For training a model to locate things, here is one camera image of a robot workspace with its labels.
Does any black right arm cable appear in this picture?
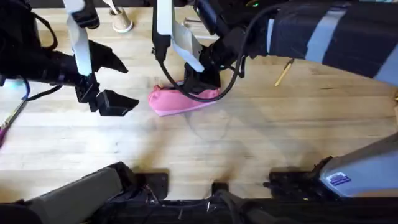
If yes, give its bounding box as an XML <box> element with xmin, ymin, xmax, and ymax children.
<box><xmin>157</xmin><ymin>2</ymin><xmax>293</xmax><ymax>103</ymax></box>

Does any left wrist upright plate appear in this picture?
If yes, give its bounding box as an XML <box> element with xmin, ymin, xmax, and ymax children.
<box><xmin>63</xmin><ymin>0</ymin><xmax>94</xmax><ymax>77</ymax></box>

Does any pink zip bag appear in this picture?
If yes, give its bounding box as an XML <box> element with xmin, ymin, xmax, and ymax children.
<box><xmin>147</xmin><ymin>81</ymin><xmax>222</xmax><ymax>118</ymax></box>

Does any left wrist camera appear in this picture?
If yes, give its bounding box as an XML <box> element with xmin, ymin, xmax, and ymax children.
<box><xmin>72</xmin><ymin>0</ymin><xmax>101</xmax><ymax>30</ymax></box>

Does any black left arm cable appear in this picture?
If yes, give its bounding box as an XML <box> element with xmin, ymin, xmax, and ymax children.
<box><xmin>27</xmin><ymin>84</ymin><xmax>64</xmax><ymax>102</ymax></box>

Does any black rail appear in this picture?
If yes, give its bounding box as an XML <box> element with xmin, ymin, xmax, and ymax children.
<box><xmin>0</xmin><ymin>169</ymin><xmax>398</xmax><ymax>224</ymax></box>

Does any yellow pen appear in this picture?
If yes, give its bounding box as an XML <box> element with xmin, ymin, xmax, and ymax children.
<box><xmin>274</xmin><ymin>58</ymin><xmax>295</xmax><ymax>87</ymax></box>

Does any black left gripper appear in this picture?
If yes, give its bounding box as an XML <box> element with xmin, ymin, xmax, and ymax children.
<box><xmin>48</xmin><ymin>39</ymin><xmax>140</xmax><ymax>118</ymax></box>

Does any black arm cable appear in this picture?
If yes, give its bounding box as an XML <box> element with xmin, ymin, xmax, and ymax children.
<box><xmin>27</xmin><ymin>84</ymin><xmax>64</xmax><ymax>102</ymax></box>
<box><xmin>157</xmin><ymin>2</ymin><xmax>293</xmax><ymax>103</ymax></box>

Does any purple pen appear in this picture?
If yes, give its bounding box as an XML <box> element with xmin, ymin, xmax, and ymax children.
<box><xmin>0</xmin><ymin>100</ymin><xmax>28</xmax><ymax>147</ymax></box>

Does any blue cable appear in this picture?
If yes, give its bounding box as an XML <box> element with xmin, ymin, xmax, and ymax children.
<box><xmin>21</xmin><ymin>77</ymin><xmax>31</xmax><ymax>101</ymax></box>

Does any wrist upright plate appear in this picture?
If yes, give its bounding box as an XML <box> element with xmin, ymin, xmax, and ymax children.
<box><xmin>151</xmin><ymin>0</ymin><xmax>206</xmax><ymax>74</ymax></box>
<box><xmin>63</xmin><ymin>0</ymin><xmax>94</xmax><ymax>77</ymax></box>

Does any beige cup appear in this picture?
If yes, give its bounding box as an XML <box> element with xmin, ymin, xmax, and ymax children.
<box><xmin>108</xmin><ymin>6</ymin><xmax>134</xmax><ymax>34</ymax></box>

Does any right wrist upright plate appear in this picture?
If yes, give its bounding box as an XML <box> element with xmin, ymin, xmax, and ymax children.
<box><xmin>151</xmin><ymin>0</ymin><xmax>206</xmax><ymax>74</ymax></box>

